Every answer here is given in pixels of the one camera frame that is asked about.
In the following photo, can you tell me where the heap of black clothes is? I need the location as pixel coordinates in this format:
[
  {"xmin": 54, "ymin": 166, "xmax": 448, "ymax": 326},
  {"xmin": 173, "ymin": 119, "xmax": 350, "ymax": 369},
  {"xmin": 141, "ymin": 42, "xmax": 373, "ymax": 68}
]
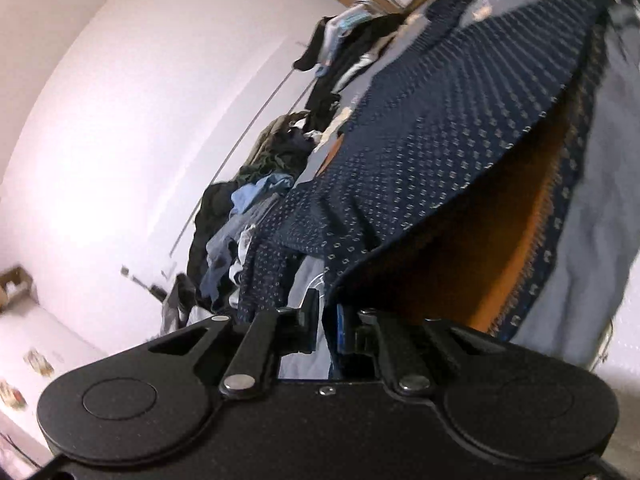
[{"xmin": 292, "ymin": 0, "xmax": 408, "ymax": 133}]

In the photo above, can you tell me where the black and silver stand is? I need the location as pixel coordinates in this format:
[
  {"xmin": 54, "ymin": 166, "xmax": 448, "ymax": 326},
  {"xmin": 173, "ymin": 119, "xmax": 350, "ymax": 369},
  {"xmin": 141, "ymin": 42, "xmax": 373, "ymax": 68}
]
[{"xmin": 120, "ymin": 266, "xmax": 171, "ymax": 297}]

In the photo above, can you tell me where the pile of mixed clothes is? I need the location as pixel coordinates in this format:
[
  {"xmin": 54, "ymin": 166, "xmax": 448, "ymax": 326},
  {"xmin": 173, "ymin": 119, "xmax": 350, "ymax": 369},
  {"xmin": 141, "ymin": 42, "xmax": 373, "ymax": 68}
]
[{"xmin": 160, "ymin": 112, "xmax": 321, "ymax": 337}]

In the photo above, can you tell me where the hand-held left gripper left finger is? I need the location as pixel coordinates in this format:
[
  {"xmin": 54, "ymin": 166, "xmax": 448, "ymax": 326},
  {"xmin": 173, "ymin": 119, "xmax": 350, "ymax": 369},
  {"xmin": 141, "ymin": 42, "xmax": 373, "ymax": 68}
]
[{"xmin": 147, "ymin": 289, "xmax": 322, "ymax": 402}]

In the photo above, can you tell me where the small open cardboard box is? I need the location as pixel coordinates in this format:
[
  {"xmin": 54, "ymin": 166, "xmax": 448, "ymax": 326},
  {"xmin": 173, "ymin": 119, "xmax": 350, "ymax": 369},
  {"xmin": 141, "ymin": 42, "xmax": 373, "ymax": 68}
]
[{"xmin": 0, "ymin": 265, "xmax": 40, "ymax": 315}]

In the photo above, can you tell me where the small colourful packet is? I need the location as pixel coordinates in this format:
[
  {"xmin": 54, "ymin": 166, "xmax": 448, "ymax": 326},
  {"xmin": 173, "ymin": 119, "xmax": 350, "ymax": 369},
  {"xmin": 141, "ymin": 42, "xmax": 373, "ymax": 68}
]
[
  {"xmin": 0, "ymin": 379, "xmax": 28, "ymax": 410},
  {"xmin": 22, "ymin": 349, "xmax": 56, "ymax": 377}
]

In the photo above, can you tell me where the grey quilt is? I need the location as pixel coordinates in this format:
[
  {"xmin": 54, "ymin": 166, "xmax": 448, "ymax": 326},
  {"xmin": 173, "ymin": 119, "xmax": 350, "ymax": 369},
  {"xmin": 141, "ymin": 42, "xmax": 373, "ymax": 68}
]
[{"xmin": 277, "ymin": 0, "xmax": 640, "ymax": 381}]

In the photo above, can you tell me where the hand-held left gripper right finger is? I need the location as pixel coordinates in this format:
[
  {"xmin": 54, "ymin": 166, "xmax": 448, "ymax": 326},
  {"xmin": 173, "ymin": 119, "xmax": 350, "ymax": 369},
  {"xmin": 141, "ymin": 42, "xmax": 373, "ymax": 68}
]
[{"xmin": 333, "ymin": 303, "xmax": 507, "ymax": 398}]

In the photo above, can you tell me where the navy dotted garment orange lining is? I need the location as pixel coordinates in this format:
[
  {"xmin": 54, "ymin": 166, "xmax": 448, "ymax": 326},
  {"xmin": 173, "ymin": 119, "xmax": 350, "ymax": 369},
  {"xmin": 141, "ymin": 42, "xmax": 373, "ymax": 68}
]
[{"xmin": 235, "ymin": 0, "xmax": 618, "ymax": 346}]

